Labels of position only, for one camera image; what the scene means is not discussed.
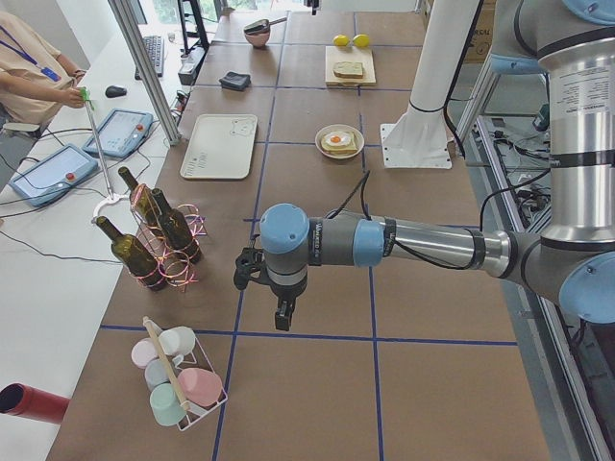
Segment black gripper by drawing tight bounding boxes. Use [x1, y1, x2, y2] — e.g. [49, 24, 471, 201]
[267, 268, 308, 331]

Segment bread slice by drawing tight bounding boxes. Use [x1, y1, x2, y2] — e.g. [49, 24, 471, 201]
[332, 61, 364, 79]

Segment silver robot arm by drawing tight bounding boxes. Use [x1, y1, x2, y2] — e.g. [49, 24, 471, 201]
[257, 1, 614, 330]

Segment cream bear serving tray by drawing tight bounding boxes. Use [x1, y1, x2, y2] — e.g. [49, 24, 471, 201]
[180, 114, 258, 180]

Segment white cup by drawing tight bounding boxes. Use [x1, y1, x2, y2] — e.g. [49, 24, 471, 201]
[159, 326, 196, 356]

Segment salmon pink cup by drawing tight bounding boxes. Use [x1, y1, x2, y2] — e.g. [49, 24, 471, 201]
[178, 368, 223, 407]

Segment grey cup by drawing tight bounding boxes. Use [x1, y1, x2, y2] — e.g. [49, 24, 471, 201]
[144, 358, 169, 391]

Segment middle green wine bottle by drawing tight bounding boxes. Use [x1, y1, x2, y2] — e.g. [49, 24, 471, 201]
[151, 188, 202, 263]

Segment green wine bottle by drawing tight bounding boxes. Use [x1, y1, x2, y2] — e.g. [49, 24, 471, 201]
[95, 216, 166, 291]
[118, 166, 158, 228]
[151, 188, 202, 263]

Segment light pink cup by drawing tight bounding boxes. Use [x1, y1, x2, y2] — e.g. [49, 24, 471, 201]
[131, 338, 159, 370]

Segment mint green cup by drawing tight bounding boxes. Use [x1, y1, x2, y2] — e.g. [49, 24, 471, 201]
[149, 382, 186, 426]

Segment front green wine bottle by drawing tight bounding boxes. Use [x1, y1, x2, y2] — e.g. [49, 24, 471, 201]
[95, 216, 166, 291]

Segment back green wine bottle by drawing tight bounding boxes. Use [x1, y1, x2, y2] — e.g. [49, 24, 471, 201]
[118, 166, 158, 228]

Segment bottom toast slice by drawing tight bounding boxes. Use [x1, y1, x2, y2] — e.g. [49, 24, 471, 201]
[320, 131, 357, 156]

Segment white round plate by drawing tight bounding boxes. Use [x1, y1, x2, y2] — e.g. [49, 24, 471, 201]
[315, 124, 364, 160]

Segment fried egg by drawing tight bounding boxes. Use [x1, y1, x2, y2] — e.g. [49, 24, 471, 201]
[321, 132, 353, 150]

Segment grey folded cloth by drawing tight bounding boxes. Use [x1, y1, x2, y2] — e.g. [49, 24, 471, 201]
[219, 71, 251, 91]

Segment far blue teach pendant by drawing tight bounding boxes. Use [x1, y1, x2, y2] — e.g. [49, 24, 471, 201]
[82, 109, 154, 158]

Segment blue teach pendant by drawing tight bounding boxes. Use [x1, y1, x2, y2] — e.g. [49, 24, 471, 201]
[82, 109, 154, 158]
[9, 144, 98, 207]

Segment wooden cutting board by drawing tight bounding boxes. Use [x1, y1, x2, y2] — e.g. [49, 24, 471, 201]
[325, 46, 377, 86]

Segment black power strip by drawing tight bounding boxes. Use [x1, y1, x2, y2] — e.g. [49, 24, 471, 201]
[178, 46, 207, 86]

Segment near blue teach pendant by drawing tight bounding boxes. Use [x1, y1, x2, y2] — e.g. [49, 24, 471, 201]
[9, 144, 98, 207]

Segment pink bowl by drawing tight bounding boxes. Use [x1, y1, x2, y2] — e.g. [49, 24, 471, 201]
[244, 30, 271, 48]

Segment left yellow lemon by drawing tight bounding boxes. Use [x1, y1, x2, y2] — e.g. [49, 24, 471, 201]
[332, 35, 350, 47]

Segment yellow lemon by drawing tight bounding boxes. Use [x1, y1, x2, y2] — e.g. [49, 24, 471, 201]
[332, 35, 350, 47]
[353, 34, 371, 48]

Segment red cylinder tube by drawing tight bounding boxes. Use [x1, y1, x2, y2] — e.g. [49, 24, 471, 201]
[1, 383, 70, 425]

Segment black computer mouse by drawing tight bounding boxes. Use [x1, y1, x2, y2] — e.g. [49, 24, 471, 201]
[105, 85, 127, 99]

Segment right yellow lemon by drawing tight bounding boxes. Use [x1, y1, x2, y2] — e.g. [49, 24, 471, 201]
[353, 34, 371, 48]

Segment metal scoop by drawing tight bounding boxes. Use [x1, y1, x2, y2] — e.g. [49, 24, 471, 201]
[243, 17, 287, 35]

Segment long metal grabber stick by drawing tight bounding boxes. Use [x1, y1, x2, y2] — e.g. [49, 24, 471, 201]
[80, 86, 129, 224]

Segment black keyboard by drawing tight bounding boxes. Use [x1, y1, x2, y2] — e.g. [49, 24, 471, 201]
[142, 36, 165, 77]

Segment cardboard box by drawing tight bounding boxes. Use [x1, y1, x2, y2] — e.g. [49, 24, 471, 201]
[464, 0, 496, 63]

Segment person in beige shirt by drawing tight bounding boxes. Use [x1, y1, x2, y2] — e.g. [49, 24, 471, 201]
[1, 12, 86, 126]

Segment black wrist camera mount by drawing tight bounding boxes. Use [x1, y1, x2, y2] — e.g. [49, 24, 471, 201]
[234, 247, 270, 290]

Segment wooden rack handle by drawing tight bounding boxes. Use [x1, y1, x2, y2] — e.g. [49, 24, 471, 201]
[142, 316, 189, 411]

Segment copper wire bottle rack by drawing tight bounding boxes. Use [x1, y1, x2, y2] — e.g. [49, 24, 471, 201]
[131, 209, 197, 291]

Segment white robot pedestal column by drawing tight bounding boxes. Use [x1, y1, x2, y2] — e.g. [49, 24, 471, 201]
[381, 0, 482, 169]

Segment aluminium frame post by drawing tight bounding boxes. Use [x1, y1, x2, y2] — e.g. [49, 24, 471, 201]
[108, 0, 181, 146]

